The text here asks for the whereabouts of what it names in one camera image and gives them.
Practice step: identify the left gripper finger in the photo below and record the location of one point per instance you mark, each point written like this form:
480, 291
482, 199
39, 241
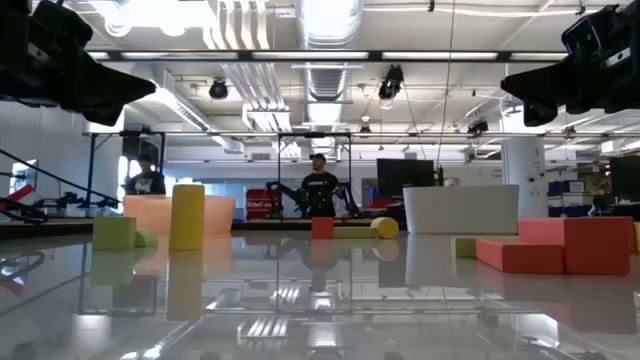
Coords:
125, 96
127, 81

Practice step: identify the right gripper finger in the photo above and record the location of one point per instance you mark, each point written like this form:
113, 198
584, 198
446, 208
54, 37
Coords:
530, 94
530, 80

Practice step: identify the long yellow cylinder block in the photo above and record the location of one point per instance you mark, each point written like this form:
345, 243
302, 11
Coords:
186, 217

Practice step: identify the red rectangular block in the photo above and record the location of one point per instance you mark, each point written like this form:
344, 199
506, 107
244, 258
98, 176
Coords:
597, 245
520, 257
542, 230

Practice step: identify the green cube block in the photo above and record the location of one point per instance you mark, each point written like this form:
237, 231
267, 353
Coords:
114, 233

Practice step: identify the small green block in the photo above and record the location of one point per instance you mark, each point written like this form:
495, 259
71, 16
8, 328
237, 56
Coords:
147, 239

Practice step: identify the green rectangular block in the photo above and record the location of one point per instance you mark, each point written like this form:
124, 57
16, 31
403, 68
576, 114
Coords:
464, 247

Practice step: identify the yellow rectangular block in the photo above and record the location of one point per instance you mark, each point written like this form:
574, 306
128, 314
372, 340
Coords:
637, 237

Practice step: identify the short yellow cylinder block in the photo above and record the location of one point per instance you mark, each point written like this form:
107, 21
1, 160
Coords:
386, 228

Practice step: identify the red cube block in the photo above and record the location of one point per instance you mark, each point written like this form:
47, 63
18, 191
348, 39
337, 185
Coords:
322, 228

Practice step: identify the black background robot arm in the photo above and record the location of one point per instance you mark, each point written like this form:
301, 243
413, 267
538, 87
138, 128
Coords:
287, 192

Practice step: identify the white round column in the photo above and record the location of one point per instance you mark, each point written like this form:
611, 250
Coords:
522, 170

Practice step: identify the person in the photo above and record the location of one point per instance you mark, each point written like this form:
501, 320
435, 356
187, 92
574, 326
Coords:
145, 182
320, 190

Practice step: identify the black monitor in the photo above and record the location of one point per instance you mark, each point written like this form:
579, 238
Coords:
405, 177
625, 177

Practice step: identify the bright computer screen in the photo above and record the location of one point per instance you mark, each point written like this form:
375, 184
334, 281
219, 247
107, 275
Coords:
25, 175

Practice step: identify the overhead beam with lights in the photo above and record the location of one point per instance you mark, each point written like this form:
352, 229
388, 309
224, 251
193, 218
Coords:
245, 55

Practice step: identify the white plastic bin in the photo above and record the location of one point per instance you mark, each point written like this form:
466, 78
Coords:
460, 210

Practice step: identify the red tool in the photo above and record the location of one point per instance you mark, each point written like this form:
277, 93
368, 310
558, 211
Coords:
20, 194

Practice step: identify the orange translucent plastic bin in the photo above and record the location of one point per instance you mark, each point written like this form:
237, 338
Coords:
220, 215

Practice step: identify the red tool chest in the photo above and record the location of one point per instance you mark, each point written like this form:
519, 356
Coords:
257, 202

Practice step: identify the blue and red crates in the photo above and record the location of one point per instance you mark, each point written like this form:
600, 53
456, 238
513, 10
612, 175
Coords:
385, 202

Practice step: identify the black ceiling camera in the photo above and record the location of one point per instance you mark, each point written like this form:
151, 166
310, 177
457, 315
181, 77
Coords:
391, 82
478, 127
218, 90

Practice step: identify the black aluminium table frame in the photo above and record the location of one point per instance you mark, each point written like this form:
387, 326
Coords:
50, 227

